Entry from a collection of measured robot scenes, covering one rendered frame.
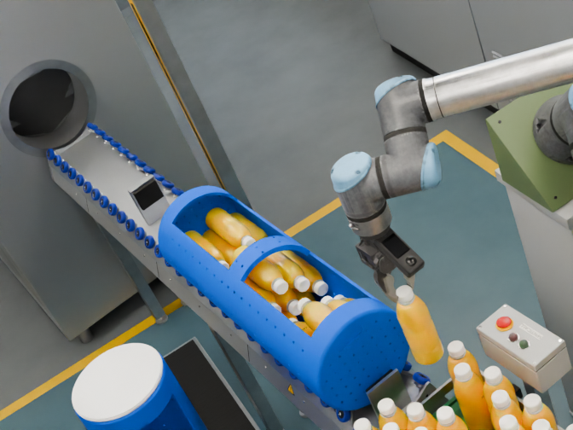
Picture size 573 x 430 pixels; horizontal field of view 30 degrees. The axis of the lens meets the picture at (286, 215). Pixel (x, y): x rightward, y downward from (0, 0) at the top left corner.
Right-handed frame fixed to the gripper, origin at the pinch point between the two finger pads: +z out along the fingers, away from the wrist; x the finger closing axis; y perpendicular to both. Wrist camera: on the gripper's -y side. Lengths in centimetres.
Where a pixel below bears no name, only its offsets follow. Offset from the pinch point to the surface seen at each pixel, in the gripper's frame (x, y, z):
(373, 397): 12.9, 11.2, 32.8
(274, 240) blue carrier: 2, 61, 14
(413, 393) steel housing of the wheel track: 2.1, 12.8, 43.3
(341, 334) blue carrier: 11.8, 16.4, 14.1
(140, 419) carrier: 59, 61, 37
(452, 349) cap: -6.3, 0.1, 24.8
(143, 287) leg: 17, 213, 113
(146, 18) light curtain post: -22, 158, -17
